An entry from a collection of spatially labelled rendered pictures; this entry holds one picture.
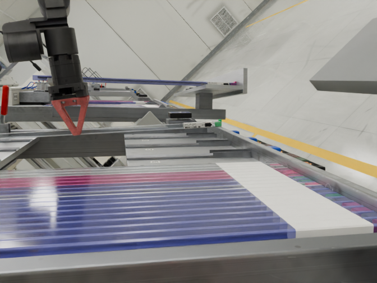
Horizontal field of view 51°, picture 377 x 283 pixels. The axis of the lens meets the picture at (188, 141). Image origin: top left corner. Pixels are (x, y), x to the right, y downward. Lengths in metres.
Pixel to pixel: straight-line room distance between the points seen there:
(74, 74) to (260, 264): 0.61
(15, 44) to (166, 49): 7.65
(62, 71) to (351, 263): 0.63
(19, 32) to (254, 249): 0.65
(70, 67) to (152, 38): 7.61
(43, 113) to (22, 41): 0.92
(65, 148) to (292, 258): 0.71
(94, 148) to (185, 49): 7.59
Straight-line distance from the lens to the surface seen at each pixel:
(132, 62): 8.32
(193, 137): 0.82
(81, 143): 0.91
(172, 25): 8.46
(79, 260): 0.24
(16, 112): 1.71
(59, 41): 0.79
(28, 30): 0.81
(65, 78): 0.79
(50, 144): 0.92
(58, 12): 0.79
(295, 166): 0.48
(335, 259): 0.27
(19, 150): 0.74
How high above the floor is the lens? 0.94
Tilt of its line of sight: 13 degrees down
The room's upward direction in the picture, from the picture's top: 44 degrees counter-clockwise
